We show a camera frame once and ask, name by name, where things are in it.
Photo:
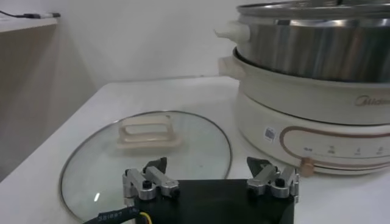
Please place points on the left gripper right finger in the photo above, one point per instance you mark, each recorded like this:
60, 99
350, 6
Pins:
265, 178

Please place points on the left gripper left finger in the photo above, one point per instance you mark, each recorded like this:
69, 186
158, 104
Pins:
138, 182

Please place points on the stainless steel steamer basket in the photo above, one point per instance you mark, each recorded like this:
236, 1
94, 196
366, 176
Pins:
304, 51

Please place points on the cream electric cooker base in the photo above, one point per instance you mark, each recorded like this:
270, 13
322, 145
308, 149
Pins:
304, 100

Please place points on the black pen on shelf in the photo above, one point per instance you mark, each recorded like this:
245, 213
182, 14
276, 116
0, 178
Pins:
42, 15

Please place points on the white side desk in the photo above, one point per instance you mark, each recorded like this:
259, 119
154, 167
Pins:
24, 24

